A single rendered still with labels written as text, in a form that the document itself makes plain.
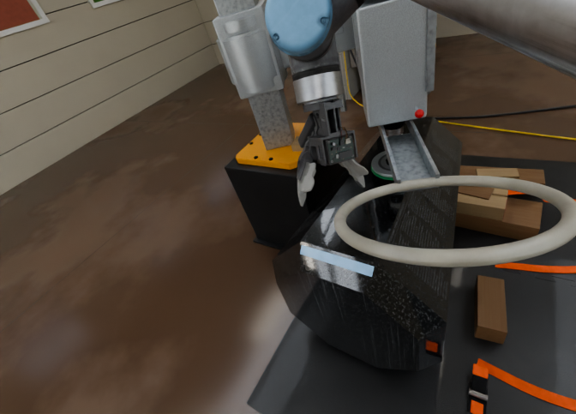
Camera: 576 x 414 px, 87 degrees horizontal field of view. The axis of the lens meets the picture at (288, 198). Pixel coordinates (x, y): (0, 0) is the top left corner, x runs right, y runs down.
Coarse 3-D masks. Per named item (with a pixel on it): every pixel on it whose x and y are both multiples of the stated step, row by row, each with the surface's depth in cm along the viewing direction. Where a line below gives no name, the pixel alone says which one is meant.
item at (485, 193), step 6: (462, 186) 200; (468, 186) 198; (474, 186) 197; (462, 192) 196; (468, 192) 194; (474, 192) 193; (480, 192) 192; (486, 192) 191; (492, 192) 190; (486, 198) 187
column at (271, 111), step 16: (224, 0) 145; (240, 0) 145; (256, 0) 153; (256, 96) 174; (272, 96) 174; (256, 112) 180; (272, 112) 180; (288, 112) 193; (272, 128) 186; (288, 128) 186; (272, 144) 193; (288, 144) 193
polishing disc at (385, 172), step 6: (378, 156) 145; (384, 156) 144; (372, 162) 143; (378, 162) 142; (384, 162) 140; (372, 168) 141; (378, 168) 138; (384, 168) 137; (384, 174) 134; (390, 174) 133
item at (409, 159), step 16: (416, 128) 112; (384, 144) 114; (400, 144) 114; (416, 144) 111; (400, 160) 106; (416, 160) 103; (432, 160) 94; (400, 176) 99; (416, 176) 97; (432, 176) 93
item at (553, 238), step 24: (384, 192) 91; (528, 192) 71; (552, 192) 64; (336, 216) 76; (360, 240) 61; (528, 240) 48; (552, 240) 48; (432, 264) 51; (456, 264) 49; (480, 264) 48
